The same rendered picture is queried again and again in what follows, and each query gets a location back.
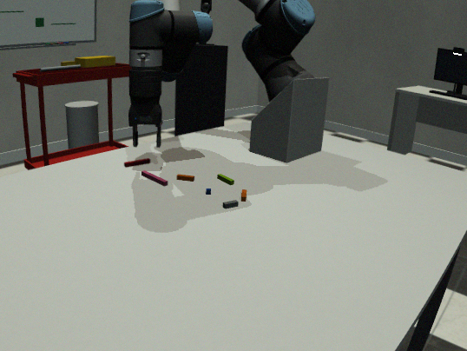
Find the pink rod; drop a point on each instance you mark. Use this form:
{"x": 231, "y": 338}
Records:
{"x": 154, "y": 178}

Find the red rod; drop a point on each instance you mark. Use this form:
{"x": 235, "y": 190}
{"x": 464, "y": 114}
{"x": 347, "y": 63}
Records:
{"x": 138, "y": 162}

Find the lime green rod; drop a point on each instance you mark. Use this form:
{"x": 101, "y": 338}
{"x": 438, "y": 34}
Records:
{"x": 225, "y": 179}

